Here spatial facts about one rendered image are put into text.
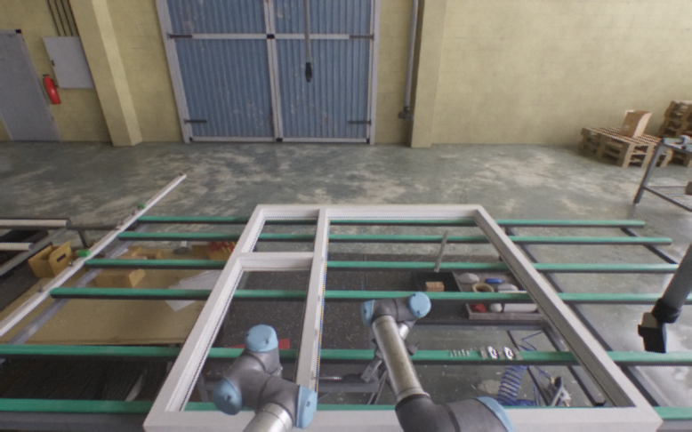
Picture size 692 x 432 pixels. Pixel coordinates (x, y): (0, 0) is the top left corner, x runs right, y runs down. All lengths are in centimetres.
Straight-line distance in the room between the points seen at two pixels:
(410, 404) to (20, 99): 952
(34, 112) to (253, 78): 471
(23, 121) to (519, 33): 1013
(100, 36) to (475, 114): 719
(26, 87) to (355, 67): 661
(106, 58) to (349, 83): 448
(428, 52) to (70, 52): 662
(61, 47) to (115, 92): 117
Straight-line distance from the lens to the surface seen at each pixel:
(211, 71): 759
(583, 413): 134
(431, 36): 692
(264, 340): 88
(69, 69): 875
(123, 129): 828
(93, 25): 813
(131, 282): 231
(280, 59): 723
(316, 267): 166
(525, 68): 795
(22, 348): 183
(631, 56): 898
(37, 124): 980
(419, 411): 92
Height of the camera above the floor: 190
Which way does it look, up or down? 27 degrees down
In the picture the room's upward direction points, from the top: straight up
